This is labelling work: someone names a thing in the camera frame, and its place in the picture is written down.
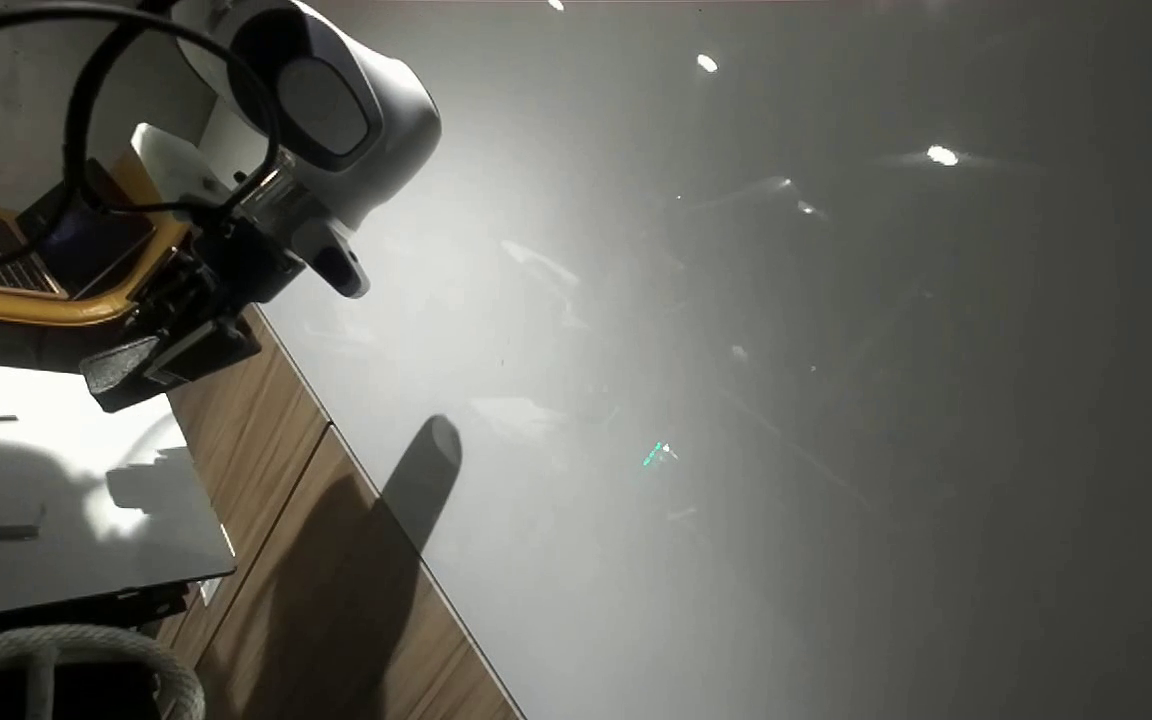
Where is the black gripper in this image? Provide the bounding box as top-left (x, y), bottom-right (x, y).
top-left (133, 196), bottom-right (328, 352)

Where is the large white whiteboard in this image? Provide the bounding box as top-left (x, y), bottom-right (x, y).
top-left (206, 0), bottom-right (1152, 720)

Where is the small white platform board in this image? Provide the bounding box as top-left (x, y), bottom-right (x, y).
top-left (0, 355), bottom-right (238, 628)

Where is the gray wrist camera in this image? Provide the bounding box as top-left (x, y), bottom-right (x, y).
top-left (310, 219), bottom-right (375, 305)

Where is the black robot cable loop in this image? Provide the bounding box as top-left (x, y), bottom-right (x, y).
top-left (0, 0), bottom-right (289, 286)

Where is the gray corrugated hose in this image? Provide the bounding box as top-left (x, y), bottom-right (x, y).
top-left (0, 621), bottom-right (213, 720)

